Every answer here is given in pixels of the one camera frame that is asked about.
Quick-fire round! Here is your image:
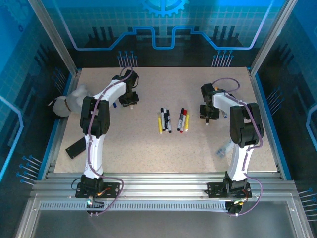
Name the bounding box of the grey plush toy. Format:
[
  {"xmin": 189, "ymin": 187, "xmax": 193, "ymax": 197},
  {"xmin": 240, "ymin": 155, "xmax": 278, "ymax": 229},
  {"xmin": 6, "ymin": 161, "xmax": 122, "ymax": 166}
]
[{"xmin": 48, "ymin": 84, "xmax": 87, "ymax": 118}]

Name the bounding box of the flat black box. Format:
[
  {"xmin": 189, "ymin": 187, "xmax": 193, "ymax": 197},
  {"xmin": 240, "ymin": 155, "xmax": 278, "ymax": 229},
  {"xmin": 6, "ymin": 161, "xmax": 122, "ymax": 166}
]
[{"xmin": 65, "ymin": 137, "xmax": 86, "ymax": 159}]

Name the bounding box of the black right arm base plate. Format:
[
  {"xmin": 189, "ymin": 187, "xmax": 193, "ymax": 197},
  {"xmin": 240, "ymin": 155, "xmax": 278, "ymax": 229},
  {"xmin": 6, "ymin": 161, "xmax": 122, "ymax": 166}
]
[{"xmin": 207, "ymin": 182, "xmax": 252, "ymax": 199}]

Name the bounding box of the aluminium front rail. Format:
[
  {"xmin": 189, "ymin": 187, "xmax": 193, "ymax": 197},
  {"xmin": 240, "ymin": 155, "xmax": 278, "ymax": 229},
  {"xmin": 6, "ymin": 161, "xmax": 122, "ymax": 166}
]
[{"xmin": 31, "ymin": 172, "xmax": 297, "ymax": 199}]

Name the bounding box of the aluminium frame post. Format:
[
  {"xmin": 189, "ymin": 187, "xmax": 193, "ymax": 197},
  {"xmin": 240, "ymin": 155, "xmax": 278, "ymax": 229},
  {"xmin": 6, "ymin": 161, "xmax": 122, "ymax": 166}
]
[
  {"xmin": 27, "ymin": 0, "xmax": 82, "ymax": 76},
  {"xmin": 249, "ymin": 0, "xmax": 298, "ymax": 75}
]

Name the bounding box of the red cap white marker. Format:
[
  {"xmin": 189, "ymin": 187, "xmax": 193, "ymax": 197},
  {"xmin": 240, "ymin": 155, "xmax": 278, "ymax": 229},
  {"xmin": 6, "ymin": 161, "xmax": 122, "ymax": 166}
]
[{"xmin": 179, "ymin": 109, "xmax": 188, "ymax": 133}]

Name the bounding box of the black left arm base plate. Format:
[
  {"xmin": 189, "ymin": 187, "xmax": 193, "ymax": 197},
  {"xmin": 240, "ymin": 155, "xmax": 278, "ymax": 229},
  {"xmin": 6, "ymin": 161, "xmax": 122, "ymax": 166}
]
[{"xmin": 75, "ymin": 182, "xmax": 119, "ymax": 199}]

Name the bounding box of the clear plastic bag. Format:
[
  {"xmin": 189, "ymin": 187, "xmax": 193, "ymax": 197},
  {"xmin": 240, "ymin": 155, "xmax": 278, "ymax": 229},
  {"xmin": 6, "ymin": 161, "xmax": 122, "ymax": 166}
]
[{"xmin": 215, "ymin": 140, "xmax": 235, "ymax": 158}]

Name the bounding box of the grey metal bottom tray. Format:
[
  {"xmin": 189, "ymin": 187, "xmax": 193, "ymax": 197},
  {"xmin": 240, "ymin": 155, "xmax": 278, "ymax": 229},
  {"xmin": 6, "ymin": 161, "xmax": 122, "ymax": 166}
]
[{"xmin": 14, "ymin": 195, "xmax": 314, "ymax": 238}]

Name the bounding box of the slotted grey cable duct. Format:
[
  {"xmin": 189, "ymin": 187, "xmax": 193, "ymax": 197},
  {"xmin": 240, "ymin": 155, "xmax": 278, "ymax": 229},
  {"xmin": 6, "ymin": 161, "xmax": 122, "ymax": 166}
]
[{"xmin": 39, "ymin": 200, "xmax": 230, "ymax": 211}]

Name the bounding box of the black cap white marker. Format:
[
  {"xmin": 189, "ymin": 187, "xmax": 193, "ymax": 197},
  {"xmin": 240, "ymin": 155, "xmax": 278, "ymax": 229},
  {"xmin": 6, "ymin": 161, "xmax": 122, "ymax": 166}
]
[
  {"xmin": 163, "ymin": 108, "xmax": 170, "ymax": 132},
  {"xmin": 166, "ymin": 110, "xmax": 173, "ymax": 133},
  {"xmin": 160, "ymin": 107, "xmax": 167, "ymax": 131}
]

